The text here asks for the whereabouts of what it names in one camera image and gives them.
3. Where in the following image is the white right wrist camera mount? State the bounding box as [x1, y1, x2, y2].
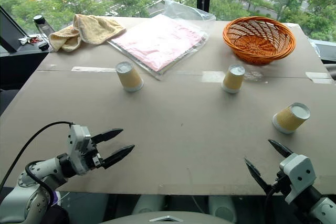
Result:
[279, 153, 317, 204]

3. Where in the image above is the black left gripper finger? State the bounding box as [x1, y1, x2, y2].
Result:
[100, 144, 135, 170]
[91, 128, 124, 145]

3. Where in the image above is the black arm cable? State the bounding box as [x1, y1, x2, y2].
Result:
[0, 121, 75, 205]
[263, 180, 280, 224]

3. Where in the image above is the white rounded robot leg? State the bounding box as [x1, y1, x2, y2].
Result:
[208, 195, 238, 223]
[130, 195, 165, 217]

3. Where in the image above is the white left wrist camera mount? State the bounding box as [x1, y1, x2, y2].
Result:
[66, 124, 93, 176]

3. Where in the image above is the white tape patch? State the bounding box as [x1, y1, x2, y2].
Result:
[305, 71, 333, 85]

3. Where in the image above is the black slanted panel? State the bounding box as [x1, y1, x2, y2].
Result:
[0, 4, 27, 54]

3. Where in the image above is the short clear tape patch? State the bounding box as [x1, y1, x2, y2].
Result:
[201, 71, 226, 83]

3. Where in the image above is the grey robot torso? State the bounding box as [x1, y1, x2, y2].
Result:
[103, 209, 238, 224]

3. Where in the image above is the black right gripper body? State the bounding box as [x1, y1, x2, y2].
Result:
[271, 170, 294, 196]

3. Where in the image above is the long clear tape strip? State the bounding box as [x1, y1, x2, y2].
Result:
[71, 66, 117, 73]

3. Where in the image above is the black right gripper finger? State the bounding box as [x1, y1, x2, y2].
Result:
[268, 139, 294, 159]
[244, 157, 275, 196]

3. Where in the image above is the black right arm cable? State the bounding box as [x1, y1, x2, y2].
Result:
[263, 180, 280, 224]

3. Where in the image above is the red and white key bunch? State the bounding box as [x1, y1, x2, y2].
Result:
[17, 36, 43, 46]

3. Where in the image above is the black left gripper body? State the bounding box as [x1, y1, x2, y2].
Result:
[83, 140, 104, 171]

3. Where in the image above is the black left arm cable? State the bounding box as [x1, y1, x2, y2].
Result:
[0, 121, 75, 205]

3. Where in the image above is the black side table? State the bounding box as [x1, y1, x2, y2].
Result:
[0, 47, 50, 92]

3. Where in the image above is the yellow ribbed paper cup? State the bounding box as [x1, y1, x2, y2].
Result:
[221, 63, 246, 94]
[115, 61, 144, 93]
[271, 102, 311, 134]

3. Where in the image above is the pale yellow towel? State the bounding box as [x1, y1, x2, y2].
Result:
[48, 14, 127, 53]

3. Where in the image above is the plastic bag with pink sheets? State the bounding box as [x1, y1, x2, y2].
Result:
[107, 14, 211, 80]

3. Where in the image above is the clear bottle with black cap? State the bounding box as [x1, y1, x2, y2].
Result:
[33, 14, 55, 44]

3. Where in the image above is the clear crumpled plastic bag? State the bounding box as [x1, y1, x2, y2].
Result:
[162, 0, 217, 22]

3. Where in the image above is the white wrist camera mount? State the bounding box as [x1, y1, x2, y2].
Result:
[279, 153, 317, 204]
[66, 124, 93, 176]

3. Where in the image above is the orange woven basket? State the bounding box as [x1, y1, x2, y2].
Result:
[222, 16, 297, 66]

